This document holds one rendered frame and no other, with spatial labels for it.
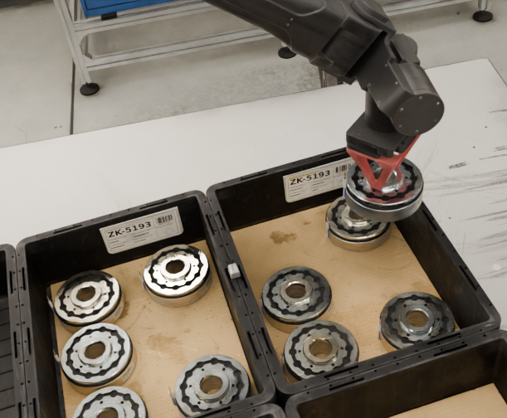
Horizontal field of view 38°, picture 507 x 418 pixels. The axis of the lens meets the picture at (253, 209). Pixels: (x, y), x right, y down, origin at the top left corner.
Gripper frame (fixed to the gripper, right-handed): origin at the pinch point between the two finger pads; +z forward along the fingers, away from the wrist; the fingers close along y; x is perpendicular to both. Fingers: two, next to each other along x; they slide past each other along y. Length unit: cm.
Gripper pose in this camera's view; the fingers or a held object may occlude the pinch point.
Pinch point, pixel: (384, 172)
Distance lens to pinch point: 99.4
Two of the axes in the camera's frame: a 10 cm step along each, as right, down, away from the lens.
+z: 0.8, 7.0, 7.1
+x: -8.1, -3.6, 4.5
